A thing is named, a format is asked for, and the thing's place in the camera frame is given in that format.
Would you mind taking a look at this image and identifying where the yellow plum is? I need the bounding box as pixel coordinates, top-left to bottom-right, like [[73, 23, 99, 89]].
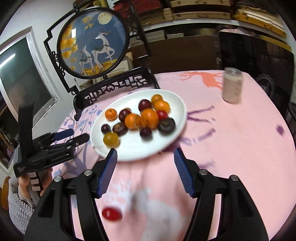
[[103, 132, 120, 148]]

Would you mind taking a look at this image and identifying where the small mandarin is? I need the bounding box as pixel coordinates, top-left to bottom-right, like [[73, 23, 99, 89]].
[[104, 108, 118, 121]]

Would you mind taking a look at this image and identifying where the dark mangosteen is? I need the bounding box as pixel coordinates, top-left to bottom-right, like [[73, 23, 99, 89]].
[[112, 122, 128, 137], [158, 118, 176, 135]]

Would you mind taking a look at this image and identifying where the red cherry tomato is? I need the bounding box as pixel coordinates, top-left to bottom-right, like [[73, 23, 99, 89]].
[[102, 207, 122, 221], [157, 110, 169, 121]]

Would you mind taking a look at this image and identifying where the dark red plum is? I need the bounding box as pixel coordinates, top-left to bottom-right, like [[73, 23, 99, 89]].
[[138, 99, 152, 112], [118, 109, 131, 123]]

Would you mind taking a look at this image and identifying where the small dark cherry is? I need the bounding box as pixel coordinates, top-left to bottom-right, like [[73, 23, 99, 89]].
[[139, 127, 152, 140]]

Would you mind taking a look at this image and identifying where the bumpy mandarin orange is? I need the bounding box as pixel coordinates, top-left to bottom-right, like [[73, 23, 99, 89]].
[[140, 108, 159, 130]]

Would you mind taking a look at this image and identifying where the smooth orange front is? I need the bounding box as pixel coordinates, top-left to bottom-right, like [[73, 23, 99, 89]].
[[154, 100, 171, 113]]

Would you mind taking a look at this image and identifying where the dark cherry with stem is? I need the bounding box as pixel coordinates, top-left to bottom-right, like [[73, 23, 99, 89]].
[[101, 124, 111, 135]]

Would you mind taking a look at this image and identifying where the person's left hand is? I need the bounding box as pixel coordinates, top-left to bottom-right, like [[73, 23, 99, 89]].
[[17, 167, 53, 202]]

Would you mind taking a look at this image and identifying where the window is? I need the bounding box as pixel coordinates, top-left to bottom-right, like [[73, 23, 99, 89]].
[[1, 27, 59, 132]]

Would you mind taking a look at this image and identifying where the white oval plate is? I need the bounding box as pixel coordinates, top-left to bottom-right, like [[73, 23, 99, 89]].
[[90, 89, 187, 162]]

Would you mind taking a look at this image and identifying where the pink printed tablecloth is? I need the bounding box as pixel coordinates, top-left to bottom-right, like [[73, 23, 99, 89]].
[[52, 70, 296, 241]]

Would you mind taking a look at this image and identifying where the round deer embroidery screen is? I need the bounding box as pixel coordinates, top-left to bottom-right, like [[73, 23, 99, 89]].
[[44, 3, 159, 121]]

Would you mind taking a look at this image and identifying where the pink beverage can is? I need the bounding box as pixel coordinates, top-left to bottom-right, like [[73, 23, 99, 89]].
[[222, 67, 243, 104]]

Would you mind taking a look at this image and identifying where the storage shelf with boxes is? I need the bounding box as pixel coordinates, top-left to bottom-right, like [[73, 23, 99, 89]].
[[74, 0, 292, 52]]

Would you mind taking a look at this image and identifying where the black chair right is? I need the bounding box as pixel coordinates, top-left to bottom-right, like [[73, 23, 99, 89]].
[[219, 32, 295, 115]]

